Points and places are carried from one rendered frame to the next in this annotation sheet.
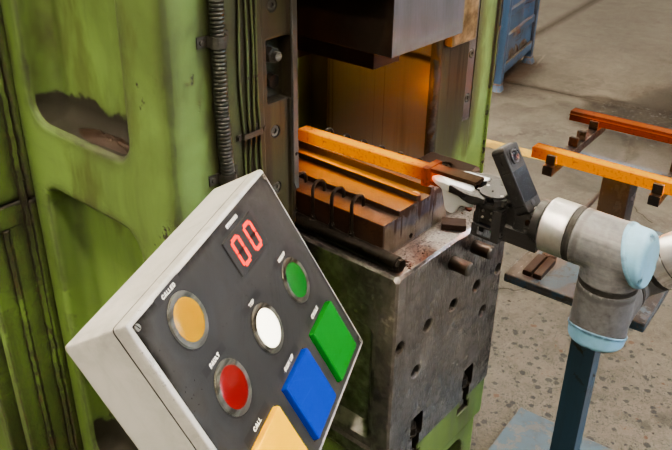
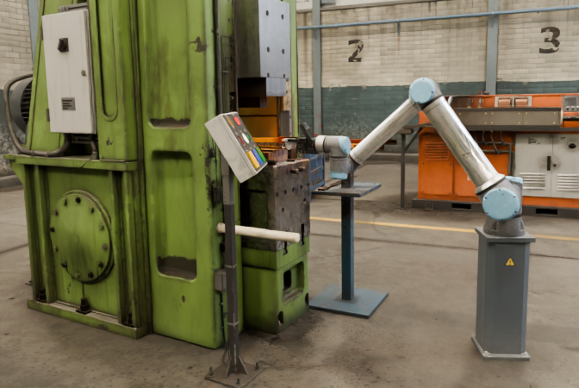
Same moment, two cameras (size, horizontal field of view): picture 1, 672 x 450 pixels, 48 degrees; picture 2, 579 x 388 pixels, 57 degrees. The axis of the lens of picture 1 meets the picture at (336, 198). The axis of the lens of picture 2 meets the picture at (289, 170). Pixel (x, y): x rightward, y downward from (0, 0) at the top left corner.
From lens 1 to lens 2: 1.68 m
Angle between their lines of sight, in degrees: 22
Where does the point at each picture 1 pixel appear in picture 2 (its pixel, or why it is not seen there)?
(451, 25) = (283, 92)
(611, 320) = (340, 165)
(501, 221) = (304, 146)
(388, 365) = (273, 201)
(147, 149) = (197, 119)
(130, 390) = (220, 132)
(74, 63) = (164, 107)
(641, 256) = (344, 141)
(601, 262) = (333, 147)
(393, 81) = (264, 127)
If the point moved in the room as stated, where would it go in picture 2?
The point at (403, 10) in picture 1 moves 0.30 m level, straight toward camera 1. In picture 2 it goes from (269, 83) to (271, 80)
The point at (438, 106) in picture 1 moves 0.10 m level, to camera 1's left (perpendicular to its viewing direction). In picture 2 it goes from (281, 132) to (264, 133)
